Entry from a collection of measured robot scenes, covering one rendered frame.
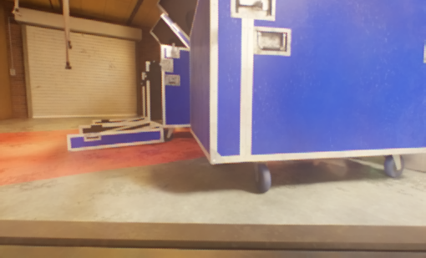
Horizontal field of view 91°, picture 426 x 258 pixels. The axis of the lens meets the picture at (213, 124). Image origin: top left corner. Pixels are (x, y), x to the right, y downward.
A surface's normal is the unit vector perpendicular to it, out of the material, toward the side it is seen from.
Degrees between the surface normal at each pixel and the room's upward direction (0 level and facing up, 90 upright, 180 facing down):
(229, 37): 90
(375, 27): 90
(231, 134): 90
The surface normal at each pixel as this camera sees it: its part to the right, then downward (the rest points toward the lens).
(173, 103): 0.45, 0.08
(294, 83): 0.18, 0.09
